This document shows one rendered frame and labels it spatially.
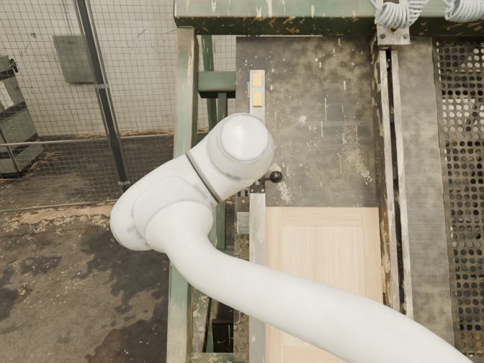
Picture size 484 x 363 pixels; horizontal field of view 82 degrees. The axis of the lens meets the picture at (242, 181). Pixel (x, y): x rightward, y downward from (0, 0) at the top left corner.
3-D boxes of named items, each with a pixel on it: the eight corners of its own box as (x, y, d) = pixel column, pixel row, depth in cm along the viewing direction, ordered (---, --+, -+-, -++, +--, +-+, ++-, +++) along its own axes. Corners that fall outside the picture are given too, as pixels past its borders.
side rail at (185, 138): (174, 351, 95) (166, 369, 84) (184, 45, 107) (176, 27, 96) (192, 351, 95) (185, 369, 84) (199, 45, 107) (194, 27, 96)
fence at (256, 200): (248, 361, 88) (249, 368, 84) (249, 75, 99) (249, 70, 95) (264, 361, 88) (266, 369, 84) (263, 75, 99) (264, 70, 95)
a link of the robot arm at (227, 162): (249, 122, 54) (192, 158, 54) (252, 85, 39) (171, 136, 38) (281, 167, 53) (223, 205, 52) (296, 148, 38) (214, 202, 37)
